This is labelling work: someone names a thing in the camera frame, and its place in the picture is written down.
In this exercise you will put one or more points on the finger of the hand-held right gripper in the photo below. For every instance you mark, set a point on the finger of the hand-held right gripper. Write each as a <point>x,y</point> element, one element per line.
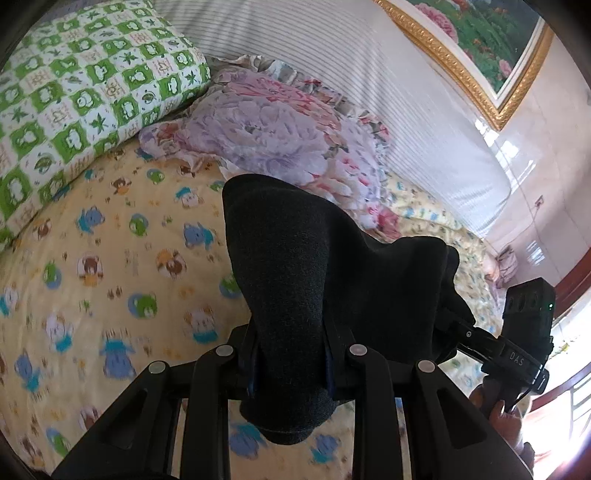
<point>466,333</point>

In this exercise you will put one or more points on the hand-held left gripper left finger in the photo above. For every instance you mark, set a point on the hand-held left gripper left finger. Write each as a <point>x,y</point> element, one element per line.
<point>241,364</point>

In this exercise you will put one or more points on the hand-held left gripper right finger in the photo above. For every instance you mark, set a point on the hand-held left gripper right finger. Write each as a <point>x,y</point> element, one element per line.
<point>339,369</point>

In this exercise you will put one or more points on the black pants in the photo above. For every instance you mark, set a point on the black pants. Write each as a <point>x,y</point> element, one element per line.
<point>286,277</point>

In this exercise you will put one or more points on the person's right hand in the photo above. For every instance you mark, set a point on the person's right hand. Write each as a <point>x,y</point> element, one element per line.
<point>501,417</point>

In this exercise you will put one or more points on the yellow cartoon bear bedsheet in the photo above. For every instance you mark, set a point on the yellow cartoon bear bedsheet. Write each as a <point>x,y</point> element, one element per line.
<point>115,277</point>

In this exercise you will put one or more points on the pink purple floral pillow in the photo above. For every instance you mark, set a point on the pink purple floral pillow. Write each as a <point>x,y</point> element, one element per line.
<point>277,134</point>

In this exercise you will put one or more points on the white striped headboard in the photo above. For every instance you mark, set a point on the white striped headboard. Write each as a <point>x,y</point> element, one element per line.
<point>369,69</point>

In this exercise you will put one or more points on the gold framed flower painting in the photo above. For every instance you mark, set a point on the gold framed flower painting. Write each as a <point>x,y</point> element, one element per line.
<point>485,37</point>

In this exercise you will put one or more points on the green checked pillow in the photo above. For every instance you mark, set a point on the green checked pillow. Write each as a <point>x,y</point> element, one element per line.
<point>83,92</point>

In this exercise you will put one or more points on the brown wooden door frame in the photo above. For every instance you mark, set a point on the brown wooden door frame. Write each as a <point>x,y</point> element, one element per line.
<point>572,286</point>

